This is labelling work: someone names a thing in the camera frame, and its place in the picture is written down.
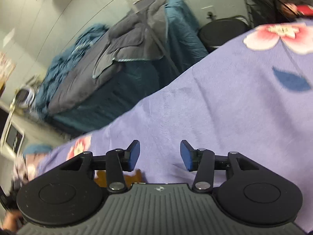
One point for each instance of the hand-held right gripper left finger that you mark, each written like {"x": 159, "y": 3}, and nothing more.
{"x": 134, "y": 154}

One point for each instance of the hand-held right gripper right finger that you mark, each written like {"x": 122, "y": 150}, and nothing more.
{"x": 186, "y": 155}

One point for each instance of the brown small garment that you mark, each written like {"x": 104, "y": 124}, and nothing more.
{"x": 117, "y": 177}

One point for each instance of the purple floral blanket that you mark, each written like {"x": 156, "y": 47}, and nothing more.
{"x": 220, "y": 107}

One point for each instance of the teal bed blanket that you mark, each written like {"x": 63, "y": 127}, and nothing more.
{"x": 127, "y": 85}

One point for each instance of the grey duvet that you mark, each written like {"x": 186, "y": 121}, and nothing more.
{"x": 117, "y": 56}

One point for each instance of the pale pink cloth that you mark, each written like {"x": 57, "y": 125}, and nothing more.
{"x": 24, "y": 169}

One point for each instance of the white microwave oven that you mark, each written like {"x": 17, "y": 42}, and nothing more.
{"x": 13, "y": 138}

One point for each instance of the wall poster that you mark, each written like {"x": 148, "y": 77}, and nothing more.
{"x": 5, "y": 66}

